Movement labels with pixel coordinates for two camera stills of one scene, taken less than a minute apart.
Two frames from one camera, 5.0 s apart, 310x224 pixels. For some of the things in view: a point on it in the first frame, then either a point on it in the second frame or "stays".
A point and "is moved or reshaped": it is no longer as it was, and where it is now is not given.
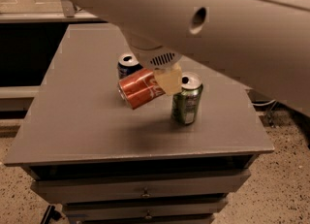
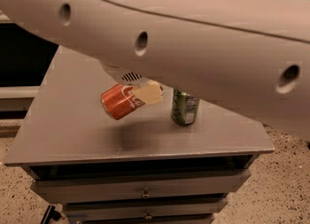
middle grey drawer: [201, 210] stays
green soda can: [185, 103] stays
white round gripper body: [160, 59] to [128, 77]
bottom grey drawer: [165, 220] stays
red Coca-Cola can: [139, 87] is moved or reshaped
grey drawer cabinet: [103, 163] stays
